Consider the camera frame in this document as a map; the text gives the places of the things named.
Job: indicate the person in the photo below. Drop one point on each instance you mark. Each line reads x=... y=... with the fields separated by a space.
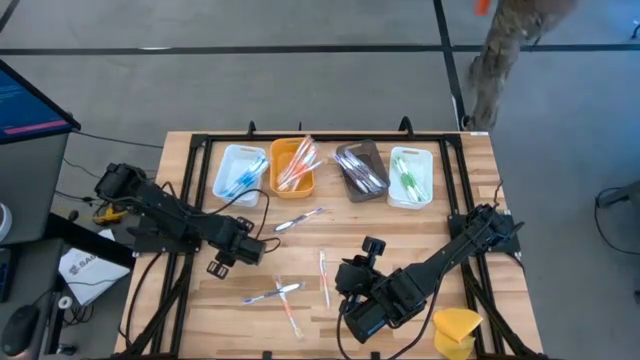
x=500 y=50

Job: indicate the dark keyboard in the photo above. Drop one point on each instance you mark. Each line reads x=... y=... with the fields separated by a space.
x=4 y=275

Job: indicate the small orange object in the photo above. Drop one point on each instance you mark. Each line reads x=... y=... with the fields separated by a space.
x=482 y=6

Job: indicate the orange plastic bin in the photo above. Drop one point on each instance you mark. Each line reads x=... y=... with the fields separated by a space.
x=280 y=190

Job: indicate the grey desk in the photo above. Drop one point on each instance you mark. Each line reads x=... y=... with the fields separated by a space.
x=30 y=190

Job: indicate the black arched clamp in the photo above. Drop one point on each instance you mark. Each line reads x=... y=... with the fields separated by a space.
x=406 y=125
x=251 y=129

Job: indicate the green toothbrush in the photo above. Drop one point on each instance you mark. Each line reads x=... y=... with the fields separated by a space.
x=409 y=176
x=407 y=182
x=412 y=187
x=417 y=192
x=397 y=165
x=402 y=172

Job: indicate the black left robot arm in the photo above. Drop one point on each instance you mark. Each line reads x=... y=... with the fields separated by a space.
x=165 y=215

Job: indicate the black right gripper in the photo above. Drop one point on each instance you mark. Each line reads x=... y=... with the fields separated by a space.
x=370 y=300

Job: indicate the white plastic bin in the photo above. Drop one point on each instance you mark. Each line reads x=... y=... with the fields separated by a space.
x=422 y=160
x=227 y=165

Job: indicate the white printed booklet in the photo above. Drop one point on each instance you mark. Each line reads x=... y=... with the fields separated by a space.
x=90 y=272

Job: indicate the black computer mouse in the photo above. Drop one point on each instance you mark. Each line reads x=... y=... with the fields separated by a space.
x=17 y=330

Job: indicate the black stand foot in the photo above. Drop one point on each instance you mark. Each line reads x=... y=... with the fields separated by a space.
x=625 y=195

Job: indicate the yellow cloth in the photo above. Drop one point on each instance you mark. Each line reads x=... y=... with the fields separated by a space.
x=457 y=325

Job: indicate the grey translucent plastic bin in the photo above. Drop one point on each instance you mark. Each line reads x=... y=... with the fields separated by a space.
x=375 y=150

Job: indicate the computer monitor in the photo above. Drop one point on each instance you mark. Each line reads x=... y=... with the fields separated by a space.
x=25 y=110

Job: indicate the orange toothbrush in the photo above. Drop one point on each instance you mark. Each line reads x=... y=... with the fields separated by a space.
x=292 y=172
x=324 y=277
x=302 y=157
x=289 y=310
x=305 y=175
x=306 y=165
x=299 y=167
x=295 y=160

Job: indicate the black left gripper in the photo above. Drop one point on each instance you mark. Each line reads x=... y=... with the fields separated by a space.
x=242 y=245

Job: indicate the white round object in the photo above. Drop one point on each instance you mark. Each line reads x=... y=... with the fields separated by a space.
x=4 y=222

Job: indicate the white tape roll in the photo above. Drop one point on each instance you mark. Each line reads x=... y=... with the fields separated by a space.
x=60 y=302

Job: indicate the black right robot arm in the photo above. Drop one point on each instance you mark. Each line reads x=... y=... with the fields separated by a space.
x=450 y=255

